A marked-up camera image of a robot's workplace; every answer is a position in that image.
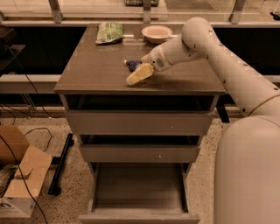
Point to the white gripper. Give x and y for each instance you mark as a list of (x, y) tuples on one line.
[(155, 59)]

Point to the dark blue rxbar wrapper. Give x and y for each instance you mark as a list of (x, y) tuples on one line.
[(133, 64)]

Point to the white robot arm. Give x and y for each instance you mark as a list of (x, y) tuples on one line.
[(247, 163)]

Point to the grey drawer cabinet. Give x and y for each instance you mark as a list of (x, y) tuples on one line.
[(100, 70)]

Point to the top drawer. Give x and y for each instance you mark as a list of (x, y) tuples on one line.
[(139, 115)]

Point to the middle drawer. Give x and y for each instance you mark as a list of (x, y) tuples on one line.
[(140, 149)]

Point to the open bottom drawer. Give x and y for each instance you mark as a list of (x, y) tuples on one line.
[(139, 193)]

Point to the white bowl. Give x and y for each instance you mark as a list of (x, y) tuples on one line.
[(156, 34)]

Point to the green chip bag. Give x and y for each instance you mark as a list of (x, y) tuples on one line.
[(109, 33)]

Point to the black table leg right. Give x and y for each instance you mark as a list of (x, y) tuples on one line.
[(220, 106)]

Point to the black metal floor bar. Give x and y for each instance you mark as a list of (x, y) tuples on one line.
[(59, 162)]

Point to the cardboard box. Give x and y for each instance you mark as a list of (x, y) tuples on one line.
[(23, 171)]

